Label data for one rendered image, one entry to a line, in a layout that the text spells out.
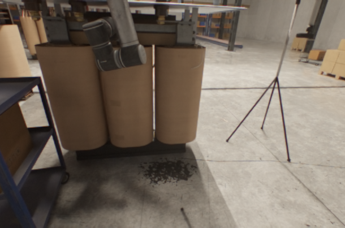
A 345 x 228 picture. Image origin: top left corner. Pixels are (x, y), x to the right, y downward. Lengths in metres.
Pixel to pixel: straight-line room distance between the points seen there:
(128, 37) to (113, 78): 0.52
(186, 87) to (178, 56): 0.26
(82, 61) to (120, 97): 0.37
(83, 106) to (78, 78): 0.23
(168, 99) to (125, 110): 0.37
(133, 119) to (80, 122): 0.43
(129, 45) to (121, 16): 0.14
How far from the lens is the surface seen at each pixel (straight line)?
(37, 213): 1.59
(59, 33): 1.56
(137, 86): 1.51
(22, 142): 1.37
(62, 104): 1.67
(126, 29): 1.06
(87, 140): 1.78
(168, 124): 1.68
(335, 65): 7.12
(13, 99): 1.17
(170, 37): 1.59
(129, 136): 1.71
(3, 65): 3.72
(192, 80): 1.55
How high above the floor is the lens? 1.25
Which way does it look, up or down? 26 degrees down
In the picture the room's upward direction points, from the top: 2 degrees clockwise
